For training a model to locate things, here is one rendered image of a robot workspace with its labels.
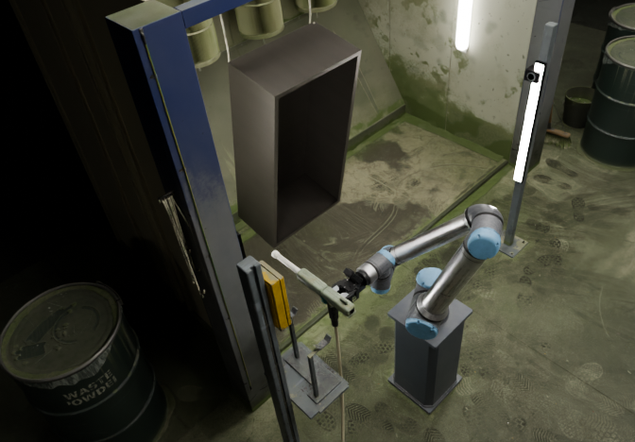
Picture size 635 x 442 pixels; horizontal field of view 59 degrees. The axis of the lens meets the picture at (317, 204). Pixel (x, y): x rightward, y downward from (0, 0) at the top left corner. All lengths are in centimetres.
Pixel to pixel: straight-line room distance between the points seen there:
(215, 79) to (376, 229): 165
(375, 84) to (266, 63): 242
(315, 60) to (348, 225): 168
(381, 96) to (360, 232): 152
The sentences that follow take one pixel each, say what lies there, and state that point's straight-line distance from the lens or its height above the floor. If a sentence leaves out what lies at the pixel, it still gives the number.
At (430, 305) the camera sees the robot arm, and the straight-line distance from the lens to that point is 253.
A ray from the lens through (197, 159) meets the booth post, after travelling 214.
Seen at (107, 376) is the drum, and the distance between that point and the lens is 291.
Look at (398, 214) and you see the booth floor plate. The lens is 431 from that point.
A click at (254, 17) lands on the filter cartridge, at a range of 412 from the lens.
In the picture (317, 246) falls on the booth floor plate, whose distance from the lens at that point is 410.
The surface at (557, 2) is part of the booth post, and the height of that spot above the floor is 141.
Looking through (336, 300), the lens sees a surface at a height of 120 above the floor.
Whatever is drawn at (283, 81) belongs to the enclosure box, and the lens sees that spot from 275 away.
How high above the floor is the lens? 295
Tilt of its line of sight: 41 degrees down
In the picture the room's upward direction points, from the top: 6 degrees counter-clockwise
